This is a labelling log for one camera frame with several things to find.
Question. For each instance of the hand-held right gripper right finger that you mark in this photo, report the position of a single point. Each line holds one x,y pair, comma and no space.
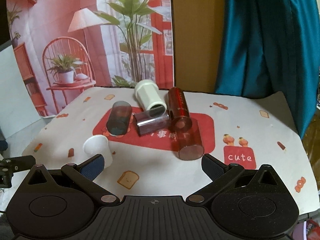
213,169

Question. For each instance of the grey transparent cup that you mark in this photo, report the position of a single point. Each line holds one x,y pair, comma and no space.
119,117

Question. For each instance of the red transparent cup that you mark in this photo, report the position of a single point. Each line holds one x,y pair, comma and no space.
188,142

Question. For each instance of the white board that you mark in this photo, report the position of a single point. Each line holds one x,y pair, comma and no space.
11,92

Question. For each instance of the colourful packet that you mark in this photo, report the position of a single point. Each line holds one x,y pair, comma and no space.
308,230

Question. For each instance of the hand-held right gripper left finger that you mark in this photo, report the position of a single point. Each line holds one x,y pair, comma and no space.
92,169

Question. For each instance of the dark red printed cup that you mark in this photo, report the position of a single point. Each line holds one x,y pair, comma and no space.
178,105

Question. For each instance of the printed white tablecloth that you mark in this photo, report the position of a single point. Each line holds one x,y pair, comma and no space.
240,127

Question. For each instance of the small white cup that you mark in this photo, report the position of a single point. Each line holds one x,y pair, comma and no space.
97,146

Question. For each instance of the teal curtain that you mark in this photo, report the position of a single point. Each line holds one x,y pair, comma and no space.
262,42

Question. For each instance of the printed room backdrop cloth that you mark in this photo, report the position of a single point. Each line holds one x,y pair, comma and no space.
50,17

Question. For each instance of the purple transparent cup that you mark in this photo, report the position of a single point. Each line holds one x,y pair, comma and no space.
150,125

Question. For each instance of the white ribbed cup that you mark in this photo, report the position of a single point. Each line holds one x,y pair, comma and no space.
147,96

